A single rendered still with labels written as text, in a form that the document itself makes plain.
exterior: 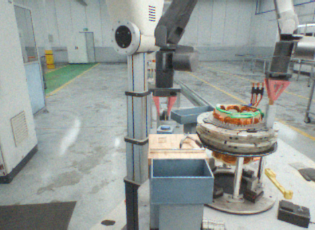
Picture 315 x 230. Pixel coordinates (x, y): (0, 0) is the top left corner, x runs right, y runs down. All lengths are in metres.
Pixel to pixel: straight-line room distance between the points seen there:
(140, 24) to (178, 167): 0.63
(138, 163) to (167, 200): 0.62
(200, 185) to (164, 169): 0.14
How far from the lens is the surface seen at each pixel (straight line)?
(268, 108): 0.97
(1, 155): 2.82
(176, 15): 0.69
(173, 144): 0.82
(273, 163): 1.44
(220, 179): 1.19
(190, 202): 0.69
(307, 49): 0.94
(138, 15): 1.06
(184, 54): 0.67
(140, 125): 1.19
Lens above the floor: 1.41
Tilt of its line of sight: 18 degrees down
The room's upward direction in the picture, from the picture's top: straight up
